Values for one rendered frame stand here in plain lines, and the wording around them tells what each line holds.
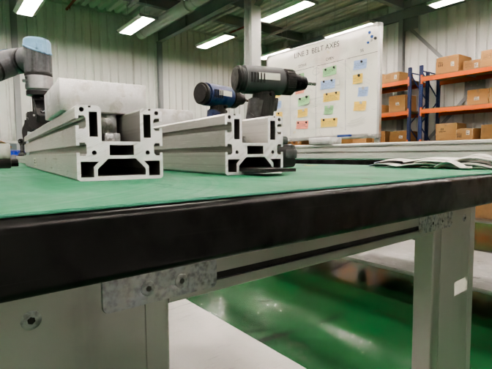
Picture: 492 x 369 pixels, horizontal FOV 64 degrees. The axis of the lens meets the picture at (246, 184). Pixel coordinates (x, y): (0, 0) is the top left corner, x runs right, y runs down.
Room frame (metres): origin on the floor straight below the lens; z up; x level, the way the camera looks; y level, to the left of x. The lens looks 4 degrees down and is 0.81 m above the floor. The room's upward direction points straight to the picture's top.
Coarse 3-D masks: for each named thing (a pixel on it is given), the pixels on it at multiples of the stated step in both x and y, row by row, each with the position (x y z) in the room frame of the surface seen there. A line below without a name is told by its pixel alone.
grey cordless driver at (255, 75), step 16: (240, 80) 0.83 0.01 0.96; (256, 80) 0.83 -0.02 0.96; (272, 80) 0.84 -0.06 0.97; (288, 80) 0.86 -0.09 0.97; (304, 80) 0.89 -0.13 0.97; (256, 96) 0.85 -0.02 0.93; (272, 96) 0.86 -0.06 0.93; (256, 112) 0.85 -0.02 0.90; (272, 112) 0.86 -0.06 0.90; (288, 144) 0.86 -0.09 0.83; (288, 160) 0.85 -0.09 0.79
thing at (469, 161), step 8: (384, 160) 0.80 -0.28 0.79; (392, 160) 0.79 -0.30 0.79; (400, 160) 0.78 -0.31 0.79; (408, 160) 0.77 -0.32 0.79; (416, 160) 0.75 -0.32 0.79; (424, 160) 0.72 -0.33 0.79; (432, 160) 0.71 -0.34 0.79; (440, 160) 0.70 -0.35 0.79; (448, 160) 0.68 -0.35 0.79; (456, 160) 0.69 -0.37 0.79; (464, 160) 0.71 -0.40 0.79; (472, 160) 0.72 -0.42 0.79; (480, 160) 0.70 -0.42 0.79; (488, 160) 0.66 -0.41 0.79; (464, 168) 0.66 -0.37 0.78
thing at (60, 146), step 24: (72, 120) 0.46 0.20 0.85; (96, 120) 0.45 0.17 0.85; (120, 120) 0.55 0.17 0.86; (144, 120) 0.50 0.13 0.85; (48, 144) 0.64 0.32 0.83; (72, 144) 0.45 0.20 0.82; (96, 144) 0.45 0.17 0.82; (120, 144) 0.46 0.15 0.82; (144, 144) 0.48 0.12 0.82; (48, 168) 0.65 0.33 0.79; (72, 168) 0.46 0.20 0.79; (96, 168) 0.45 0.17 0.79; (120, 168) 0.57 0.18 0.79; (144, 168) 0.48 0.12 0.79
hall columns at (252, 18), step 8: (248, 0) 9.51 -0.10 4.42; (248, 8) 9.45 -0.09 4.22; (256, 8) 9.32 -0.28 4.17; (248, 16) 9.51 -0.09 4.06; (256, 16) 9.32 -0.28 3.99; (248, 24) 9.51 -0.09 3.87; (256, 24) 9.32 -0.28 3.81; (248, 32) 9.51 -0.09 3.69; (256, 32) 9.32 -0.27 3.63; (248, 40) 9.51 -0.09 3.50; (256, 40) 9.32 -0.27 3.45; (248, 48) 9.50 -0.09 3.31; (256, 48) 9.32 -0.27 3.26; (248, 56) 9.50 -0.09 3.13; (256, 56) 9.32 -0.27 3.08; (248, 64) 9.50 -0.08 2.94; (256, 64) 9.32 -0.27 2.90; (248, 96) 9.50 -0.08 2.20
